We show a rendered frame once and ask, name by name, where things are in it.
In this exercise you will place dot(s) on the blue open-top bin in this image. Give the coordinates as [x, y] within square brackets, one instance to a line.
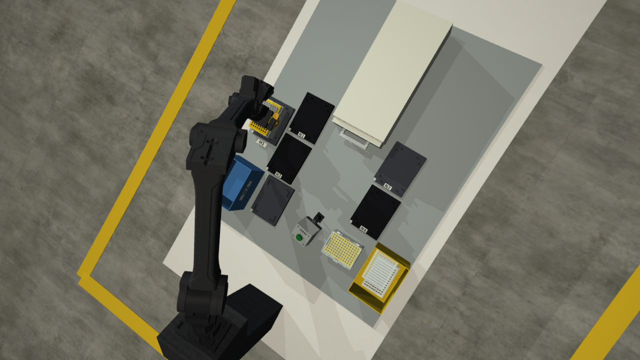
[240, 183]

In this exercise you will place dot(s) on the large cream rectangular box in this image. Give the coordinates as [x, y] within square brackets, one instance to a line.
[391, 73]

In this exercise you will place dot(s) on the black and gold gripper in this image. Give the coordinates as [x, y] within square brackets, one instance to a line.
[266, 122]

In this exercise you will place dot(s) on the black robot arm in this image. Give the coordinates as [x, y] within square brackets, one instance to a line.
[203, 292]

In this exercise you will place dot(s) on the yellow bin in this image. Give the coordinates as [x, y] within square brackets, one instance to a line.
[371, 299]

